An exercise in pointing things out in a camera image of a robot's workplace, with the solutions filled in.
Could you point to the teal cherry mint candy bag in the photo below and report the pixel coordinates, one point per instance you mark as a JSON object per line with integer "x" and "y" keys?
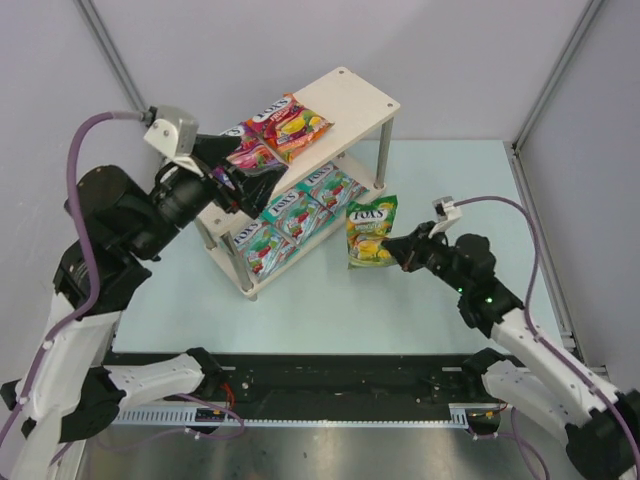
{"x": 296, "y": 214}

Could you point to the purple Fox's berries candy bag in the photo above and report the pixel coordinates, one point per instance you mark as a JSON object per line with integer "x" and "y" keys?
{"x": 251, "y": 153}

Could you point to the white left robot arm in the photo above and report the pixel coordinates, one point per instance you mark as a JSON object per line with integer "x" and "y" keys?
{"x": 68, "y": 394}

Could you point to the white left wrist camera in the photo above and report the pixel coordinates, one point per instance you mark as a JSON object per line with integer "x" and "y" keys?
{"x": 172, "y": 133}

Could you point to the teal candy bag back side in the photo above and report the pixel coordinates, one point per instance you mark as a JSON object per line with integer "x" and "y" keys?
{"x": 332, "y": 187}

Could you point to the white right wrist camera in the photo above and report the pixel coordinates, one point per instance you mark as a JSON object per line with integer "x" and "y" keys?
{"x": 447, "y": 213}

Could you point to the green Fox's spring tea bag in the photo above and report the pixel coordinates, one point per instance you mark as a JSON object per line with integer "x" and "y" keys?
{"x": 367, "y": 226}

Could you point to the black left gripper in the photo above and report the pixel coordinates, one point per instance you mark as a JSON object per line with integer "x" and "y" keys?
{"x": 220, "y": 181}

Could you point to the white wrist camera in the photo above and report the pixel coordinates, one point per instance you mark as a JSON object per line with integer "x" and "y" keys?
{"x": 447, "y": 213}
{"x": 172, "y": 133}

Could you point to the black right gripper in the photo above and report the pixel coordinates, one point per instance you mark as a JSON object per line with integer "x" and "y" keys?
{"x": 417, "y": 248}

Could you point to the orange Fox's fruits candy bag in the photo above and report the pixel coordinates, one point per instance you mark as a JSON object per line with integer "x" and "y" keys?
{"x": 288, "y": 127}

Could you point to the teal Fox's mint candy bag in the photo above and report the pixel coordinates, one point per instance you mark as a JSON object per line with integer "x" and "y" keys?
{"x": 263, "y": 248}

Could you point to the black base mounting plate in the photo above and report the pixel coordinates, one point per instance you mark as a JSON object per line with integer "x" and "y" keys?
{"x": 362, "y": 387}

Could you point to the white slotted cable duct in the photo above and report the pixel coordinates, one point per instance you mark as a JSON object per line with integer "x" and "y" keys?
{"x": 452, "y": 416}

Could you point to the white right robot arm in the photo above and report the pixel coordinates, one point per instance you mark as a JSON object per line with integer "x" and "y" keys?
{"x": 595, "y": 422}

